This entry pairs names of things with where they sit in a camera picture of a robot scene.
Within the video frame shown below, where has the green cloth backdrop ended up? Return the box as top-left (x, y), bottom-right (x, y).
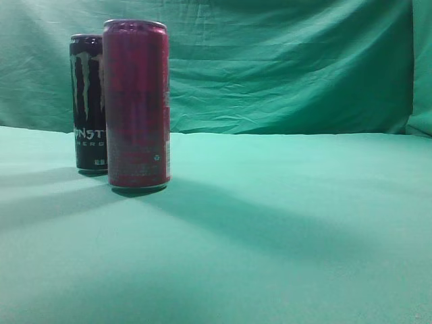
top-left (1, 1), bottom-right (414, 134)

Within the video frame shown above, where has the pink energy drink can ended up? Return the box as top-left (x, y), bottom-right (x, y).
top-left (103, 19), bottom-right (170, 190)

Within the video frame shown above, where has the green table cloth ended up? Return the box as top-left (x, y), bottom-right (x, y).
top-left (1, 127), bottom-right (431, 323)

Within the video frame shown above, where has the black Monster energy can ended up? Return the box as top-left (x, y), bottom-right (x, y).
top-left (70, 34), bottom-right (107, 174)

